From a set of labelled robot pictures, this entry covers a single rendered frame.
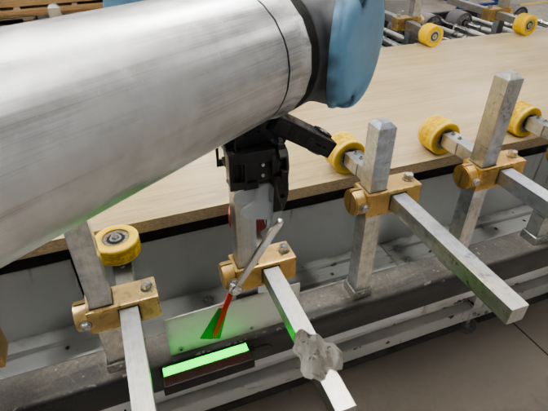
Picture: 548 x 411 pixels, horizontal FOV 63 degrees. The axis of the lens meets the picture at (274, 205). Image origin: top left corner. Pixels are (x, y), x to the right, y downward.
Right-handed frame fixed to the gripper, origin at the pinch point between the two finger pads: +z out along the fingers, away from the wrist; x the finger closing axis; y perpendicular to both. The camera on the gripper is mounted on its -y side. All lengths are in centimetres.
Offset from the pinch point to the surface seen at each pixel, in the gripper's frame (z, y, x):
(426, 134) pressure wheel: 6, -48, -25
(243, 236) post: 7.1, 3.0, -5.9
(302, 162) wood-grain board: 11.1, -19.3, -31.1
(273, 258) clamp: 14.2, -2.6, -6.3
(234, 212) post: 2.2, 4.2, -6.3
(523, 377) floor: 101, -98, -6
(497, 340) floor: 101, -101, -21
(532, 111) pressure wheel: 4, -76, -23
